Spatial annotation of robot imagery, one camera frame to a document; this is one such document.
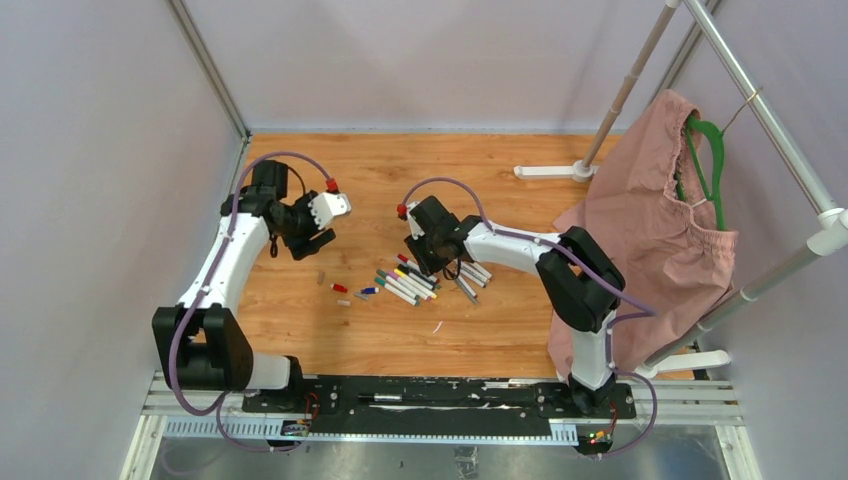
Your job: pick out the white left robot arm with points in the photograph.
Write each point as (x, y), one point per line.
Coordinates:
(199, 341)

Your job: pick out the pink capped white marker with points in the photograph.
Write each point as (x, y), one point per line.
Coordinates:
(407, 285)

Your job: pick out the brown capped white marker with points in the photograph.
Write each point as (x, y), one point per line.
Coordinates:
(485, 273)

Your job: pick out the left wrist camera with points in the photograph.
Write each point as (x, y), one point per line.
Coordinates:
(326, 207)

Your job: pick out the houndstooth patterned pen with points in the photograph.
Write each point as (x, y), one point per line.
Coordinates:
(467, 290)

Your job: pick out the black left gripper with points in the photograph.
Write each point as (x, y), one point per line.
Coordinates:
(301, 251)

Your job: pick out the pink cloth garment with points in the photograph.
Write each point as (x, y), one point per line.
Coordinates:
(646, 209)

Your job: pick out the yellow capped white marker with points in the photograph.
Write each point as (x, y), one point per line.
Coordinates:
(421, 287)

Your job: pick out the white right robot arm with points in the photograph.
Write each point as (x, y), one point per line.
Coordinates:
(580, 280)

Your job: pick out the black capped white marker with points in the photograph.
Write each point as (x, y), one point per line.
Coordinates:
(418, 275)

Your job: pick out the teal capped white marker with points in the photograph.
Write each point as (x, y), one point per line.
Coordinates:
(395, 289)

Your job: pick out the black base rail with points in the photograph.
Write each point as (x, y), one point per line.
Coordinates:
(436, 406)

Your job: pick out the dark green capped marker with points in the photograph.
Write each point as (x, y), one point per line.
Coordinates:
(393, 280)

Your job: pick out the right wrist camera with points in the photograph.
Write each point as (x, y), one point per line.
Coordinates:
(404, 212)

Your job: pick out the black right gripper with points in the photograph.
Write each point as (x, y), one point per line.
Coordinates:
(427, 266)

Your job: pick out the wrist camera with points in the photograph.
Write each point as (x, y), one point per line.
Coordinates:
(326, 207)
(404, 212)

